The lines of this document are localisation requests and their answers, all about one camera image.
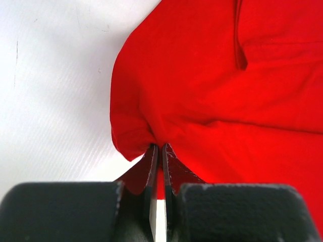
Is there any red t-shirt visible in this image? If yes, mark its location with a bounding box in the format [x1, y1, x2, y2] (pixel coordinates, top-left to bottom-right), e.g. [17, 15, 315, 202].
[110, 1, 322, 231]

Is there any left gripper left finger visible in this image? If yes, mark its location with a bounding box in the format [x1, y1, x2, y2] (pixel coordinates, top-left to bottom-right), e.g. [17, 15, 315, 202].
[1, 145, 158, 241]

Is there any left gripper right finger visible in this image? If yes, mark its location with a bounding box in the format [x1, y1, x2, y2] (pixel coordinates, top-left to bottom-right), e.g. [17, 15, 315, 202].
[162, 144, 322, 241]

